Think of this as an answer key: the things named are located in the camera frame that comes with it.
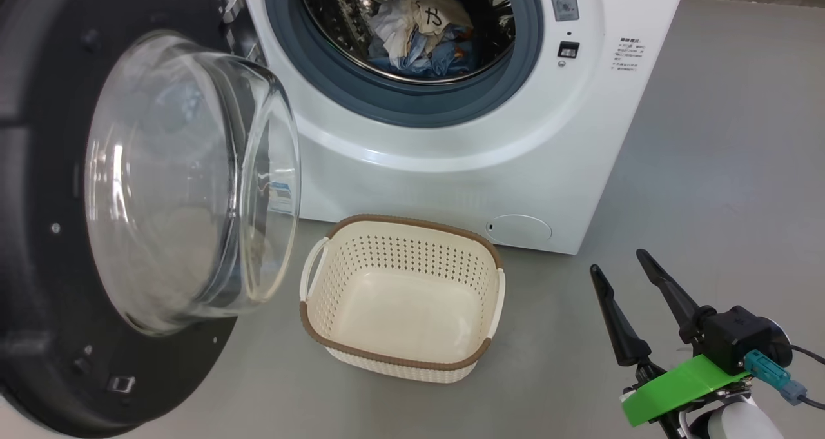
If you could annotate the plain white garment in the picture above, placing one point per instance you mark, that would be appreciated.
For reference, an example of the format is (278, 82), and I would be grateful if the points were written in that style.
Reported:
(393, 29)

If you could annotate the white washing machine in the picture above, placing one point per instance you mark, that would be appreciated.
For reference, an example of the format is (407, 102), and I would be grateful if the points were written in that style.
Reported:
(451, 181)

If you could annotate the cream perforated laundry basket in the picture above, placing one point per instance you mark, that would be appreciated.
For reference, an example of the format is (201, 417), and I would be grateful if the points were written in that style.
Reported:
(406, 310)

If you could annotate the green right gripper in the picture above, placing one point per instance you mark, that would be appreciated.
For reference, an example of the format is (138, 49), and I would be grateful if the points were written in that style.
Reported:
(683, 387)

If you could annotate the grey rubber door gasket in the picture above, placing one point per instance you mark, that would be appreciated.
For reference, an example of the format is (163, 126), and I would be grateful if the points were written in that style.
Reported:
(399, 100)

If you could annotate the steel washing drum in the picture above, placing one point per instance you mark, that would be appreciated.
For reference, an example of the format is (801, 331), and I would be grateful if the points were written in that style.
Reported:
(335, 7)

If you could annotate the printed warning text label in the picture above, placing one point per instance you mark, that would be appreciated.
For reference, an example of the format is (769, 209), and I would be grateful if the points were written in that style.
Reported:
(628, 53)

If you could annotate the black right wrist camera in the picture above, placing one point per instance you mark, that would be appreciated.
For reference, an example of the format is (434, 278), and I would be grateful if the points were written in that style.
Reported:
(741, 336)

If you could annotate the black glass washing machine door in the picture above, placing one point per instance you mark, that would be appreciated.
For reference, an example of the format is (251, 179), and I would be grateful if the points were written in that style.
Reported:
(38, 233)

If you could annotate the round filter access cover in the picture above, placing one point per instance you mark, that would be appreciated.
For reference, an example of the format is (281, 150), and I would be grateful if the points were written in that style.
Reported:
(519, 229)

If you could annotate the blue cartoon print garment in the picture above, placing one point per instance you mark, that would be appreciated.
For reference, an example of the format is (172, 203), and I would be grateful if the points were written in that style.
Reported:
(445, 58)

